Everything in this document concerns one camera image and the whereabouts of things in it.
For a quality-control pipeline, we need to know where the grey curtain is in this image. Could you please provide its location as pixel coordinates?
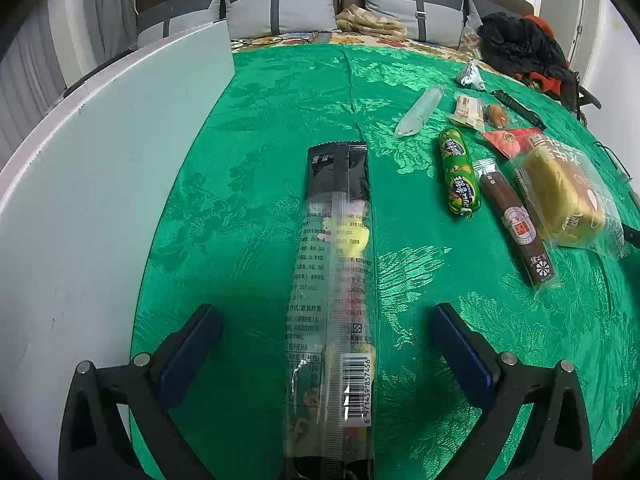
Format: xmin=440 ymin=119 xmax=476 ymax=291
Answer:
xmin=1 ymin=0 xmax=137 ymax=164

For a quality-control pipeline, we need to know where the grey cushion middle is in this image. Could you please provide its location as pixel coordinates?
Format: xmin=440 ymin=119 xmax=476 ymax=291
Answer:
xmin=226 ymin=0 xmax=337 ymax=40

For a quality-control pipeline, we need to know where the clear long snack packet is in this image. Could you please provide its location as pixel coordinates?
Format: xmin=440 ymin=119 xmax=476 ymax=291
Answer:
xmin=394 ymin=84 xmax=445 ymax=136

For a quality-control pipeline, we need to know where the white cardboard box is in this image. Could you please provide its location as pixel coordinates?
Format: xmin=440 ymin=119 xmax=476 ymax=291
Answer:
xmin=1 ymin=22 xmax=234 ymax=479

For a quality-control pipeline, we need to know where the black chair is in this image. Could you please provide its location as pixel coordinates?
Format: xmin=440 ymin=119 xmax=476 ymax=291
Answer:
xmin=575 ymin=72 xmax=602 ymax=127

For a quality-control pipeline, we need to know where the grey cushion left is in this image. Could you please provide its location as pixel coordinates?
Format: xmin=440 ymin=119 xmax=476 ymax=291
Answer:
xmin=137 ymin=0 xmax=221 ymax=48

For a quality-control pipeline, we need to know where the brown sausage snack stick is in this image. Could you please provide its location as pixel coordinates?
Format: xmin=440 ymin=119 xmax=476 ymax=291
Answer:
xmin=473 ymin=158 xmax=556 ymax=288

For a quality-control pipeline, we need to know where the bread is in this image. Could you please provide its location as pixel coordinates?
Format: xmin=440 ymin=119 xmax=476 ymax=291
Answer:
xmin=513 ymin=133 xmax=627 ymax=260

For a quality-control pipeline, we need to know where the grey cushion right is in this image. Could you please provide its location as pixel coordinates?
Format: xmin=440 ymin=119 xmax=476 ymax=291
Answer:
xmin=364 ymin=0 xmax=465 ymax=49

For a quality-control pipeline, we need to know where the small brown snack packet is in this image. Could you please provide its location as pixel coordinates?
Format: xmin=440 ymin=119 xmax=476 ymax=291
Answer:
xmin=485 ymin=104 xmax=508 ymax=129

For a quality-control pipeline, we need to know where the silver foil snack packet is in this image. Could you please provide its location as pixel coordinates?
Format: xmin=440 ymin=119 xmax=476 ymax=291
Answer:
xmin=454 ymin=60 xmax=486 ymax=92

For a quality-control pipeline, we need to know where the grey cushion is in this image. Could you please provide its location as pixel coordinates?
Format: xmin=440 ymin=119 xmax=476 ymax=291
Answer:
xmin=364 ymin=0 xmax=465 ymax=49
xmin=137 ymin=0 xmax=221 ymax=48
xmin=226 ymin=0 xmax=337 ymax=40

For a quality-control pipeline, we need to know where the red snack packet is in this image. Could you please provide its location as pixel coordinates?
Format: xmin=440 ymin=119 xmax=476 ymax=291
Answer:
xmin=483 ymin=128 xmax=544 ymax=159

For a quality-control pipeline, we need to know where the beige folded cloth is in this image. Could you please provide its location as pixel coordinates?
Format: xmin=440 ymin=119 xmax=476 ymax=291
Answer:
xmin=335 ymin=4 xmax=408 ymax=39

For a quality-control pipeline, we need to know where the dark chocolate bar wrapper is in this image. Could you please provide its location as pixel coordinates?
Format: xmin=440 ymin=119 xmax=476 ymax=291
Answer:
xmin=491 ymin=90 xmax=547 ymax=130

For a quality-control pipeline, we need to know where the small beige snack packet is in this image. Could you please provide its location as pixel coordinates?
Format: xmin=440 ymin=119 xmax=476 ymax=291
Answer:
xmin=448 ymin=93 xmax=485 ymax=132

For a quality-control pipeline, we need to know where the green sausage snack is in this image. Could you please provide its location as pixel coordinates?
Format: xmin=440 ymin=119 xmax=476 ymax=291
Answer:
xmin=438 ymin=127 xmax=480 ymax=217

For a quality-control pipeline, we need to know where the long black candy packet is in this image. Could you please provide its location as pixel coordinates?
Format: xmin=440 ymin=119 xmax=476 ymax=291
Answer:
xmin=281 ymin=141 xmax=376 ymax=479

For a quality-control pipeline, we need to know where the black and orange clothes pile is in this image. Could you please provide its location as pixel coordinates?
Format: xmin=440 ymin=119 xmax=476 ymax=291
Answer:
xmin=477 ymin=12 xmax=578 ymax=112

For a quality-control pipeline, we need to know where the green floral tablecloth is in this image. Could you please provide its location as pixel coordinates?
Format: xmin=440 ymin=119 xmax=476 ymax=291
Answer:
xmin=132 ymin=44 xmax=639 ymax=479

